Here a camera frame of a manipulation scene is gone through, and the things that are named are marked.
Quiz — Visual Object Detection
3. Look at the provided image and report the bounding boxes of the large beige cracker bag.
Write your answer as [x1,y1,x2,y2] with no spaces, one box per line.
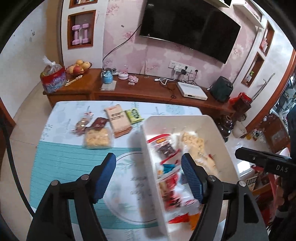
[182,138,219,176]

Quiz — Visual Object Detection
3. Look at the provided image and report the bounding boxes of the red white candy bag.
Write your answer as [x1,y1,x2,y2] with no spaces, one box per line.
[159,172,200,211]

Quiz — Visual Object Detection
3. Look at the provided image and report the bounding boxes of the small blue snack packet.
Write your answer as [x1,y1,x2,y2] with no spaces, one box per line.
[155,162,180,179]

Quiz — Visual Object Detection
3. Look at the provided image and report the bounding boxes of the yellow rice cracker pack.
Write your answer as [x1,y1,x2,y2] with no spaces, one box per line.
[84,128,113,149]

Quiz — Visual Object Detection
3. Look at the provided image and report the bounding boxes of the white orange snack bar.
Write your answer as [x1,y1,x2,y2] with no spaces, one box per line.
[168,212,201,230]

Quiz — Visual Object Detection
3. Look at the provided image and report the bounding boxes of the dark red jujube packet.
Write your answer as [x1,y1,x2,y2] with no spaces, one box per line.
[147,133,181,165]

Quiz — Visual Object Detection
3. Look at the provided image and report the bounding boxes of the dark nut snack bag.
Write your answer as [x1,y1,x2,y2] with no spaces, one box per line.
[72,111,93,135]

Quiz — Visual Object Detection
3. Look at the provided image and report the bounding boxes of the beige soda cracker packet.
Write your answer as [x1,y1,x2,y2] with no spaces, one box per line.
[104,104,132,138]

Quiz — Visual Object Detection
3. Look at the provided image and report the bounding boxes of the green small snack packet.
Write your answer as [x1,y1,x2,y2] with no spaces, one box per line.
[125,108,144,125]

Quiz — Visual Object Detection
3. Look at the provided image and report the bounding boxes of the pale rice cracker block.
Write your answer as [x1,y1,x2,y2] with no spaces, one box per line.
[180,132,206,164]

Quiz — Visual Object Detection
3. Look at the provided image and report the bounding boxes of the person's right hand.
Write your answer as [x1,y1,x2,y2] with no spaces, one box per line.
[274,177,285,208]

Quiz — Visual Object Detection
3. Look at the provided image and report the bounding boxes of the teal striped placemat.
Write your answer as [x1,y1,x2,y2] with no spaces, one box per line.
[30,141,158,230]

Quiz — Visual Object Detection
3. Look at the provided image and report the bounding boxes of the white bucket on floor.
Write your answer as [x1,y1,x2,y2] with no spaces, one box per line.
[232,121,247,138]

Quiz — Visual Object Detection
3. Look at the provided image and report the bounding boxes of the patterned tablecloth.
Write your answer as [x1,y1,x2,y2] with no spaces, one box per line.
[30,100,227,241]

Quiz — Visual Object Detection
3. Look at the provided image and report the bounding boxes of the white plastic storage bin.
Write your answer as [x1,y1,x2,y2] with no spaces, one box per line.
[142,115,238,240]

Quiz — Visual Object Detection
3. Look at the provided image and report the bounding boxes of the dark green appliance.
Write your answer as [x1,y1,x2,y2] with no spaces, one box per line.
[209,76,233,103]

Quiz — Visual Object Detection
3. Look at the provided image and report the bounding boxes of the white set-top box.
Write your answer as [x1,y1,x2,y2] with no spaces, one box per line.
[177,82,208,101]

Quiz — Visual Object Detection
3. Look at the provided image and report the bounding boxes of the wooden TV cabinet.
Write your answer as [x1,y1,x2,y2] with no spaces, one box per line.
[43,68,235,118]

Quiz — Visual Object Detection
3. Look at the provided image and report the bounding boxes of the pink toy figurine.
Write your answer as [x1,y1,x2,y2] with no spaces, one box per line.
[128,75,138,85]

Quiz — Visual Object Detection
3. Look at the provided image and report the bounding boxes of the blue kettle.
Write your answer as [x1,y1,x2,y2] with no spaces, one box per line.
[101,68,113,84]

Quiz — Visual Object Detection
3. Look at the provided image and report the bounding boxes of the pink round jar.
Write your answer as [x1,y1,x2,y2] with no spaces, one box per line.
[118,72,128,80]

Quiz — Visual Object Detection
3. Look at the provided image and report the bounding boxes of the red bag of bread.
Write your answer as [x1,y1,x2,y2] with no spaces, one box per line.
[40,56,67,93]

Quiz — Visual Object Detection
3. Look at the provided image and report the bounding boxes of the fruit bowl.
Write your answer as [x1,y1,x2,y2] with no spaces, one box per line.
[66,60,92,76]

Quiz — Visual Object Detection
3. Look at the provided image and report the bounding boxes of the pink dumbbell left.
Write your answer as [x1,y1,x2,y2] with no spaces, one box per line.
[72,25,80,46]

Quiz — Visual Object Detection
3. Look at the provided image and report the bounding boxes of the wall power strip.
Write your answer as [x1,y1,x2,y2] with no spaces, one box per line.
[168,60,198,74]

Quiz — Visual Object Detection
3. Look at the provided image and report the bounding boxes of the black wall television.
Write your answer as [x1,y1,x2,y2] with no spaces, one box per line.
[139,0,241,63]

